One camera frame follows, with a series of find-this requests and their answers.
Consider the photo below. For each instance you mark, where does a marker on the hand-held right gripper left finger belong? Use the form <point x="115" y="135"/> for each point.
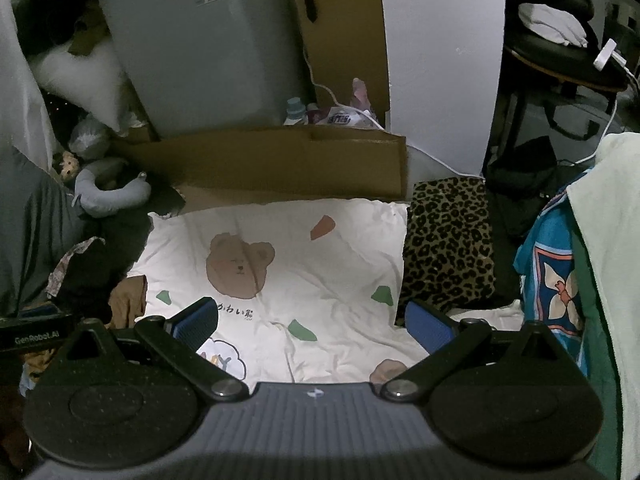
<point x="192" y="317"/>

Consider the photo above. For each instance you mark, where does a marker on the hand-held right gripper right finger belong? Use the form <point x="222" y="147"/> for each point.
<point x="427" y="325"/>

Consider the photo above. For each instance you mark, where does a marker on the leopard print garment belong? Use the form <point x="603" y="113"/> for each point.
<point x="447" y="240"/>

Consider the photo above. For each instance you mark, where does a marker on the olive brown garment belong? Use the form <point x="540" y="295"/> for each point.
<point x="129" y="300"/>

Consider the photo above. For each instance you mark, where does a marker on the floral patterned cloth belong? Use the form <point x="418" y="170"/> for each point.
<point x="65" y="265"/>

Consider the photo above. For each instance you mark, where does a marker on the black garment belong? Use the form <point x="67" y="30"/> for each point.
<point x="105" y="265"/>

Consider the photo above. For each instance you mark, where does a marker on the dark grey cloth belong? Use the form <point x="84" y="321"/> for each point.
<point x="35" y="230"/>

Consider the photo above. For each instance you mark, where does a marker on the bear print blanket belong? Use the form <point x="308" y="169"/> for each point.
<point x="300" y="260"/>

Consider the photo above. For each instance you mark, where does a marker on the blue patterned cloth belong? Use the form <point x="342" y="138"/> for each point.
<point x="550" y="280"/>

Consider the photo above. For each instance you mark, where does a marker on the grey plush toy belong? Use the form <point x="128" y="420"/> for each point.
<point x="107" y="185"/>

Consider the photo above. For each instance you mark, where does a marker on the small brown doll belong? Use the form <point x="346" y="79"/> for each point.
<point x="66" y="166"/>

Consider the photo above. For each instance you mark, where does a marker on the cardboard box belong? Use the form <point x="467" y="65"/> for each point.
<point x="260" y="160"/>

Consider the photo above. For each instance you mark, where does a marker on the grey plastic bag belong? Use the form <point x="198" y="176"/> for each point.
<point x="87" y="135"/>

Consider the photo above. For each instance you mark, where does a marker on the light green towel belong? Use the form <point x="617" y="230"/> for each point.
<point x="615" y="240"/>

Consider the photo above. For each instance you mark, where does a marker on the printed plastic bag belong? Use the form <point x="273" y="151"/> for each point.
<point x="345" y="117"/>

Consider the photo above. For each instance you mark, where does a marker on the plastic bottle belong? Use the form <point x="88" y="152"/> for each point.
<point x="295" y="110"/>

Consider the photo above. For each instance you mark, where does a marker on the pink toy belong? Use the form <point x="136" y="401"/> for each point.
<point x="361" y="92"/>

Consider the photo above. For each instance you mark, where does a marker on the white pillow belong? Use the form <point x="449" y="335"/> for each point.
<point x="85" y="80"/>

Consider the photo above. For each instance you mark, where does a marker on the black chair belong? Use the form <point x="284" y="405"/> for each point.
<point x="560" y="60"/>

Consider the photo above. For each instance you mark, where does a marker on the tall cardboard sheet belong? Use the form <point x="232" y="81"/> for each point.
<point x="350" y="35"/>

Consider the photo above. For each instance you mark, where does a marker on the white charger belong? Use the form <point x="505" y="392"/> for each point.
<point x="606" y="55"/>

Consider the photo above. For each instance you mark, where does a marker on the white cloth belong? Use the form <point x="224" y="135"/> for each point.
<point x="552" y="22"/>

